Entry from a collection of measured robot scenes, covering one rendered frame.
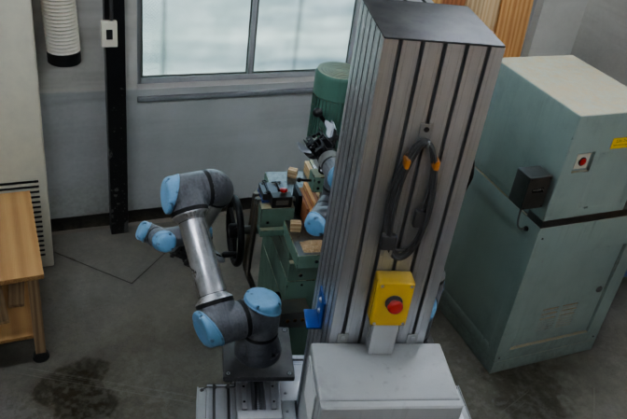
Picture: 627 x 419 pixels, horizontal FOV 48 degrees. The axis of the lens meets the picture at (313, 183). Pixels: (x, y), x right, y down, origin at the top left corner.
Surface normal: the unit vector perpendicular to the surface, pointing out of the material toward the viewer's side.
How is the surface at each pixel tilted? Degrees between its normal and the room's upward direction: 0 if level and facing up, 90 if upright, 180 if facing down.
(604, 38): 90
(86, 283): 0
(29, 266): 0
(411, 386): 0
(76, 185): 90
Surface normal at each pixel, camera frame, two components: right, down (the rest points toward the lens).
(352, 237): 0.12, 0.53
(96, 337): 0.12, -0.84
